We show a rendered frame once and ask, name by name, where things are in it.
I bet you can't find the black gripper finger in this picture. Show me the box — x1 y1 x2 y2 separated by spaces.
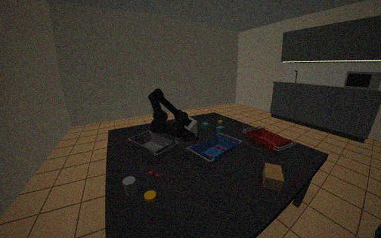
178 124 195 137
186 136 199 141

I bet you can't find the blue plastic tray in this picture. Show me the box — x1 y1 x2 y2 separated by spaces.
190 135 240 164

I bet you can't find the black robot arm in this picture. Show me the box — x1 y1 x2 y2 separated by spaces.
148 89 192 134

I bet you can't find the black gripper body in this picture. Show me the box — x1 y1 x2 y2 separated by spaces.
167 122 187 142

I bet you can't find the tan rectangular block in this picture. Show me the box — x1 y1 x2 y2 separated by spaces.
263 163 284 191

